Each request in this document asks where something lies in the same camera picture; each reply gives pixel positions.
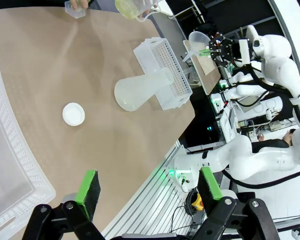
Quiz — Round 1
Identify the clear measuring cup with handle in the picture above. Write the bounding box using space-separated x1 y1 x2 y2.
114 0 162 23

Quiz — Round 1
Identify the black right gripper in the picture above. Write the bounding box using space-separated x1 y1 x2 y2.
199 35 241 68

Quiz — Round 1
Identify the white perforated plastic basket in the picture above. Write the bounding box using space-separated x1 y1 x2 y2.
133 36 193 111
0 41 56 237

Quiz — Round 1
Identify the white round cap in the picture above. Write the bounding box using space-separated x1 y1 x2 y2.
62 101 86 127

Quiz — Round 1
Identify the yellow emergency stop button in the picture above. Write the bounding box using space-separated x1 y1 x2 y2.
191 192 204 210

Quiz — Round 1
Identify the translucent conical flask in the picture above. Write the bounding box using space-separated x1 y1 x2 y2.
114 68 175 112

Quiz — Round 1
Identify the white side table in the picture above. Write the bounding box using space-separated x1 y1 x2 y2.
151 9 191 55

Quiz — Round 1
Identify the translucent plastic funnel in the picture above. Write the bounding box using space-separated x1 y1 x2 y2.
181 31 211 63

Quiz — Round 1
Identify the person's left hand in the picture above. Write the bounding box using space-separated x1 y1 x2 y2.
136 8 151 19

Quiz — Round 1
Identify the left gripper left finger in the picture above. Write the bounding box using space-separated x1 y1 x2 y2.
27 169 106 240

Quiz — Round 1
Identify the brown board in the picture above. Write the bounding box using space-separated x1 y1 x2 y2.
191 53 221 96

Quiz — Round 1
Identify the seated person in black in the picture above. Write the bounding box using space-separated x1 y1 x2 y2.
257 128 297 151

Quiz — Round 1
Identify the person's right hand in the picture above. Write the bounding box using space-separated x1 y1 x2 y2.
69 0 90 12

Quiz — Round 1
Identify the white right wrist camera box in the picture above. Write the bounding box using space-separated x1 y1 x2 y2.
238 39 253 65

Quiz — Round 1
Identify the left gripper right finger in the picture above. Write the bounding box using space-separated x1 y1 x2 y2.
193 166 281 240

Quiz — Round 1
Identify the small clear hexagonal cup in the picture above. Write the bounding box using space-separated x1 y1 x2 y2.
64 0 87 20

